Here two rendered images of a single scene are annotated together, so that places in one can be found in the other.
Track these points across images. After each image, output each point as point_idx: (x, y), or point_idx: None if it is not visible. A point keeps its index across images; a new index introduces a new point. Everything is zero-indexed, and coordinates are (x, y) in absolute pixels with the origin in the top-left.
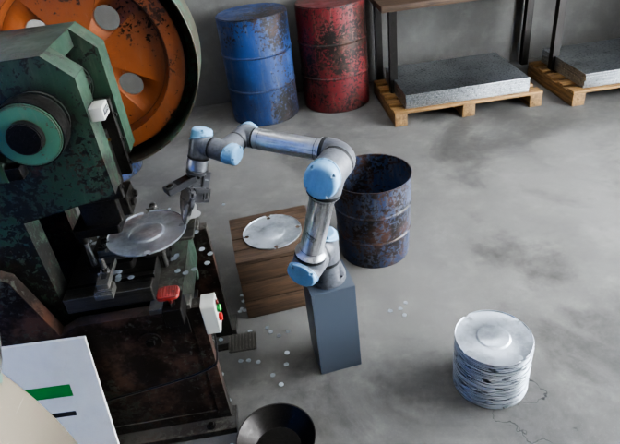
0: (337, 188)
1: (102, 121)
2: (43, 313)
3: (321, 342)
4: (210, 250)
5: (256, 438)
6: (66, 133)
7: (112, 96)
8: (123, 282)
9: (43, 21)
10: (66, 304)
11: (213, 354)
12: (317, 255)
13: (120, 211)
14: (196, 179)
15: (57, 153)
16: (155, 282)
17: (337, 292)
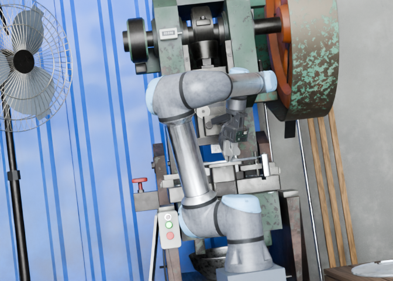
0: (148, 101)
1: (226, 59)
2: (162, 191)
3: None
4: (290, 228)
5: None
6: (135, 41)
7: (231, 40)
8: (179, 186)
9: None
10: (166, 189)
11: (168, 276)
12: (185, 196)
13: (198, 129)
14: (227, 115)
15: (130, 53)
16: (183, 194)
17: (222, 276)
